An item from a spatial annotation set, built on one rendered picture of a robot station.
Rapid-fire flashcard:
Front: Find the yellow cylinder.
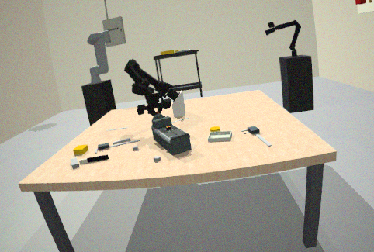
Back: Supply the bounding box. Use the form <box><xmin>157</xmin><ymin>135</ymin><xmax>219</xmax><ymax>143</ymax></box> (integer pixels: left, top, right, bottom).
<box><xmin>210</xmin><ymin>126</ymin><xmax>220</xmax><ymax>132</ymax></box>

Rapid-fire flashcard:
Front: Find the yellow block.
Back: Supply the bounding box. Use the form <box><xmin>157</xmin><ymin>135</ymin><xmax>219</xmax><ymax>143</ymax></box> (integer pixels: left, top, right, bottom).
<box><xmin>73</xmin><ymin>144</ymin><xmax>88</xmax><ymax>155</ymax></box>

